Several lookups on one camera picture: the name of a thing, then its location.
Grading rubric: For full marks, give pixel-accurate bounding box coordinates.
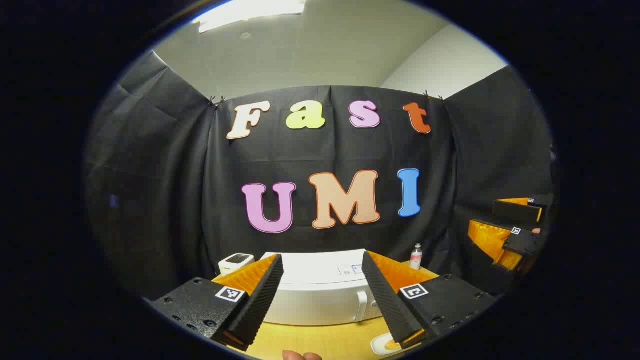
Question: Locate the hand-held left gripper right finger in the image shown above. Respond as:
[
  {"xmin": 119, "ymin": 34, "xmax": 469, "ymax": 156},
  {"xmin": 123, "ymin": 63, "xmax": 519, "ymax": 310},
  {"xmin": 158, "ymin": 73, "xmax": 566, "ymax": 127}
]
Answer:
[{"xmin": 361, "ymin": 251, "xmax": 497, "ymax": 351}]

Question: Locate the white microwave oven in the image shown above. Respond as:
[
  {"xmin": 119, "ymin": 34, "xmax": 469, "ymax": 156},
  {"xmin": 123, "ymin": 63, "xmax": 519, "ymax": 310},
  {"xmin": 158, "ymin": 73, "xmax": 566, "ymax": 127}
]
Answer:
[{"xmin": 260, "ymin": 248, "xmax": 396, "ymax": 327}]

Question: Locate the white plate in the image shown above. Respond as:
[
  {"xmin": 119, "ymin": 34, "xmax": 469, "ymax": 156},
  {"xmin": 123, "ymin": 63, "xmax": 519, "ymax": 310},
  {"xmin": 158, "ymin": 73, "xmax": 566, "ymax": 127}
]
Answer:
[{"xmin": 370, "ymin": 332, "xmax": 406, "ymax": 356}]

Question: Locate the ceiling light panel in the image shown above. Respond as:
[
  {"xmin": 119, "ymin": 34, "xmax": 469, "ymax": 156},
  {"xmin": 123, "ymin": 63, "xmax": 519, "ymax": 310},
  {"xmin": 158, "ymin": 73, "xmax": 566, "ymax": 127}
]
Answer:
[{"xmin": 192, "ymin": 0, "xmax": 307, "ymax": 34}]

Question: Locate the white toaster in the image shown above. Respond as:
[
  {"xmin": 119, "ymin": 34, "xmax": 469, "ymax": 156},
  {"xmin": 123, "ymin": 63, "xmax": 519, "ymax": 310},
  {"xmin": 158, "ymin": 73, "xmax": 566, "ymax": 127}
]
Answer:
[{"xmin": 218, "ymin": 253, "xmax": 255, "ymax": 276}]

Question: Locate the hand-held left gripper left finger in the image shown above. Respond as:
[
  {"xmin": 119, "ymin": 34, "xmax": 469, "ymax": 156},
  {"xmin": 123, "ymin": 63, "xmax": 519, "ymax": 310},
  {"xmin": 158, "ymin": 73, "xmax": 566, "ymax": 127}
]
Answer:
[{"xmin": 150, "ymin": 253, "xmax": 285, "ymax": 352}]

